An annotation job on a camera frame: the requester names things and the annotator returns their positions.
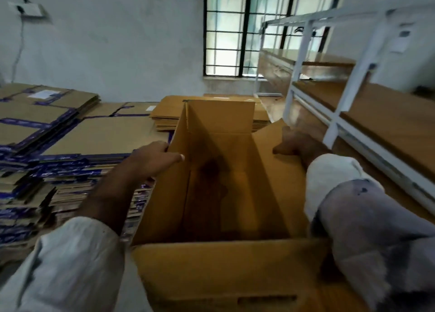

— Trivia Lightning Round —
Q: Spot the person's right hand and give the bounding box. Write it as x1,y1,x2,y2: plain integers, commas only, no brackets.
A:
272,129,333,170

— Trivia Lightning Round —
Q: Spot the person's left hand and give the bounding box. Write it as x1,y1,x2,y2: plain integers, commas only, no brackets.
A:
122,140,186,183

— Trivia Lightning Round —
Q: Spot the stack of brown boxes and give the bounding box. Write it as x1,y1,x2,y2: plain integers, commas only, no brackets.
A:
151,94,271,133

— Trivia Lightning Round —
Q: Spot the stack of cardboard boxes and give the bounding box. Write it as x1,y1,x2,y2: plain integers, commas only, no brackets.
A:
0,84,102,248
37,102,171,238

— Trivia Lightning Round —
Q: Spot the brown cardboard box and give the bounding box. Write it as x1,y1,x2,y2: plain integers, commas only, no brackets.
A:
130,99,371,312

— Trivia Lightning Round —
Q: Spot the person's left forearm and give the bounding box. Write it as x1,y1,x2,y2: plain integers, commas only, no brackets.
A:
76,162,147,235

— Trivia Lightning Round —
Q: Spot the person's right forearm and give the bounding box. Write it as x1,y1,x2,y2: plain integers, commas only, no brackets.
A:
302,148,334,172

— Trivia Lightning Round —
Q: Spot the person's light grey shirt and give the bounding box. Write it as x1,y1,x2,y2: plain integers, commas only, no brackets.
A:
0,153,435,312

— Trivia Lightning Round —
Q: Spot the wooden table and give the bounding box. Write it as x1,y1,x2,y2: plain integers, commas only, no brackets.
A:
255,94,435,312

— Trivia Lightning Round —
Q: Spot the white metal shelf rack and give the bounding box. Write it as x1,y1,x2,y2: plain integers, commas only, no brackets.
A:
255,2,435,214

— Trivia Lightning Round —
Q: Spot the black framed window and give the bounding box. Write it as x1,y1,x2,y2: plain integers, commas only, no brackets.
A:
203,0,341,78

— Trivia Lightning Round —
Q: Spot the white wall device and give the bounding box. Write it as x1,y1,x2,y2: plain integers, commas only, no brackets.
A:
391,26,413,54

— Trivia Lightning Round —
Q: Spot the thin wall cable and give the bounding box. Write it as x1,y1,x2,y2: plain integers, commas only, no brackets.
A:
10,0,29,85

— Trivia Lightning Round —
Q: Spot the white wall socket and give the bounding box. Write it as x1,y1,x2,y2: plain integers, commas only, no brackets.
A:
10,2,45,18

